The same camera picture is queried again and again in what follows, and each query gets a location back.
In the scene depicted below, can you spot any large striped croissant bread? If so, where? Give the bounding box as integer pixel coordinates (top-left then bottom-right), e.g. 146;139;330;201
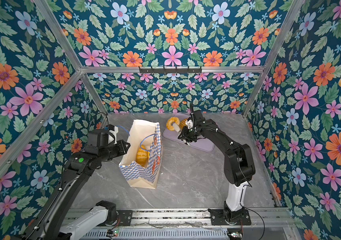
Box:
136;148;150;167

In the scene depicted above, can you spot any aluminium frame profile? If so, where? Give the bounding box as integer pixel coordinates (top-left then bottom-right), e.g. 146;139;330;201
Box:
0;0;304;208

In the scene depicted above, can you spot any blue checkered paper bag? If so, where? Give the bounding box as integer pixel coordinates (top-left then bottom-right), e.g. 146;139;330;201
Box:
119;120;163;189

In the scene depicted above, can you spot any ring shaped bagel bread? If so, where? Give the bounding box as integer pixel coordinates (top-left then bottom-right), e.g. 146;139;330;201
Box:
166;117;180;131

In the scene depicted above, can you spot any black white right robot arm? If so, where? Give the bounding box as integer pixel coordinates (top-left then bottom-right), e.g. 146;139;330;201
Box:
177;104;256;224

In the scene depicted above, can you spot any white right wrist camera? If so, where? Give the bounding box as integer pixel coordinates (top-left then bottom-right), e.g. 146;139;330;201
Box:
186;120;193;130

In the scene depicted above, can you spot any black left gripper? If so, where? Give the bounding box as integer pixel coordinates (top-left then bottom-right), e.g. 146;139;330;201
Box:
99;138;133;162

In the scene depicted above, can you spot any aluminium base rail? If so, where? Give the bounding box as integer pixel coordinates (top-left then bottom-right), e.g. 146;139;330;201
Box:
46;207;297;240

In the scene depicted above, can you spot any long ridged baguette bread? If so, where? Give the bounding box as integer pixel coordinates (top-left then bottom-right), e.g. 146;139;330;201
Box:
178;118;188;130

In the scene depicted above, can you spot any lilac plastic tray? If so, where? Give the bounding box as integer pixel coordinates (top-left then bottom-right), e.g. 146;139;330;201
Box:
163;113;214;152

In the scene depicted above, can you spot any black hook rail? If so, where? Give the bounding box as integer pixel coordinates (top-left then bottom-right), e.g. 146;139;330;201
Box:
139;67;202;75

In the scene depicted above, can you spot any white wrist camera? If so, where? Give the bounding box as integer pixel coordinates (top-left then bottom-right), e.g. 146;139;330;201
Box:
107;125;119;145
186;120;193;130

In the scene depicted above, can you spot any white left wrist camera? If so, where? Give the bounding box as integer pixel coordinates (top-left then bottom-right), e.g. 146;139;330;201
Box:
107;125;119;145

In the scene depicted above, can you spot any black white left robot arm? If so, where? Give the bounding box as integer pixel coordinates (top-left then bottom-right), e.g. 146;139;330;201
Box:
11;125;130;240

